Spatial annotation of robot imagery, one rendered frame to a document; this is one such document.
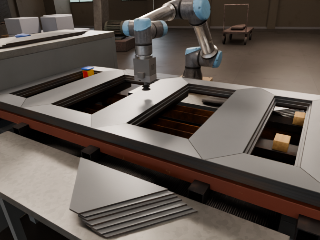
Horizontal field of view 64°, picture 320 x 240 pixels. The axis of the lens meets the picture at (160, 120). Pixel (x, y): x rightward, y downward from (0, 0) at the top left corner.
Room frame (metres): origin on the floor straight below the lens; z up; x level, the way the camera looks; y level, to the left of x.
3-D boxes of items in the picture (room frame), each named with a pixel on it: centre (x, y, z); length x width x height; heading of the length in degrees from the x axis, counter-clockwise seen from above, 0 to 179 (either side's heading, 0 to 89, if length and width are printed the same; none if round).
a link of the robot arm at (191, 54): (1.87, -0.26, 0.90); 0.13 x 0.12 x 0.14; 55
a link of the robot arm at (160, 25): (1.27, 0.02, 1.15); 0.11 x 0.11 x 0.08; 55
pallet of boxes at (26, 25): (4.57, 1.76, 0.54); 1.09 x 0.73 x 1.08; 151
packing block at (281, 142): (0.81, -0.44, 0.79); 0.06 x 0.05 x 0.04; 148
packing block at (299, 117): (1.00, -0.61, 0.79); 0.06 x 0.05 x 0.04; 148
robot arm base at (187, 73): (1.87, -0.25, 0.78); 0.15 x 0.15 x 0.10
